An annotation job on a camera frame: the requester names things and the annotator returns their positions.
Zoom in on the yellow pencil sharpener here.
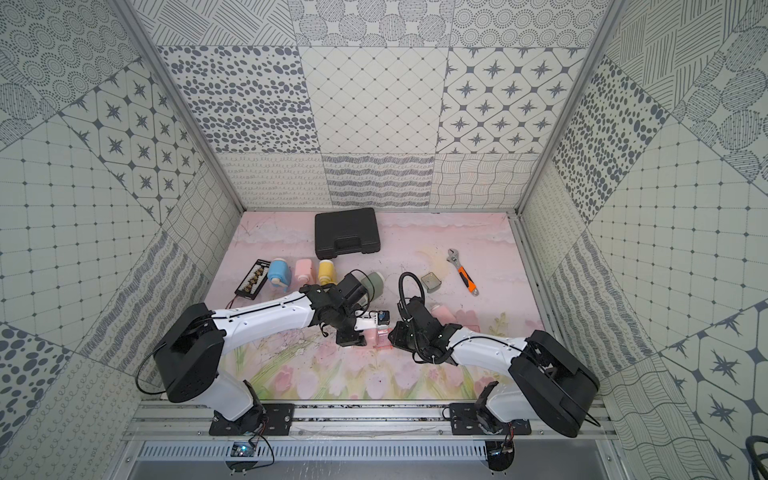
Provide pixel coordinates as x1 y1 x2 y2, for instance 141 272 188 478
317 259 336 286

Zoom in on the pink pencil sharpener back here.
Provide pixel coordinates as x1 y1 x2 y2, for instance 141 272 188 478
364 327 392 349

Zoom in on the pink pencil sharpener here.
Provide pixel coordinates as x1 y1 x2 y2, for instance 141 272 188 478
364 327 392 349
294 258 315 286
430 305 457 324

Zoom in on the green pencil sharpener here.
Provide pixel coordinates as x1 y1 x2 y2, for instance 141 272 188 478
368 271 384 297

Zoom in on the pink pencil sharpener front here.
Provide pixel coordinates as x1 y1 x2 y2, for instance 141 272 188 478
294 258 315 286

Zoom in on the grey transparent tray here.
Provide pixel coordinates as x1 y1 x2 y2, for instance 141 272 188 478
420 272 442 294

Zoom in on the blue pencil sharpener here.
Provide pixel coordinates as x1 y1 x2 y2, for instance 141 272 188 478
267 258 293 290

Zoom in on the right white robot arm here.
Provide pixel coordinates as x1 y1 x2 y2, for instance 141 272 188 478
389 297 600 438

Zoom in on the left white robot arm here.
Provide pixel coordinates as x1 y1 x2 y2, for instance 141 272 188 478
149 270 383 431

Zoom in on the black plastic tool case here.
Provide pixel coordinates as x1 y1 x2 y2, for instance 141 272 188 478
314 207 381 260

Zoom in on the black charging board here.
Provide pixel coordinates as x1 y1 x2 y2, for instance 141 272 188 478
235 259 271 300

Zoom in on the orange handled adjustable wrench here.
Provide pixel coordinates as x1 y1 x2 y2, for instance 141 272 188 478
447 248 479 296

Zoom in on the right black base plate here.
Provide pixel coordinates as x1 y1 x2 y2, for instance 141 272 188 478
444 403 532 436

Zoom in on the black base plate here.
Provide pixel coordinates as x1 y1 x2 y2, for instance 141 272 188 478
444 403 532 436
209 403 295 436

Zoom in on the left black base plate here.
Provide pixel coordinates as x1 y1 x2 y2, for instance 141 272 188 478
209 403 295 436

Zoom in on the aluminium mounting rail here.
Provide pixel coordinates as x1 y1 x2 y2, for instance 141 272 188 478
122 398 619 463

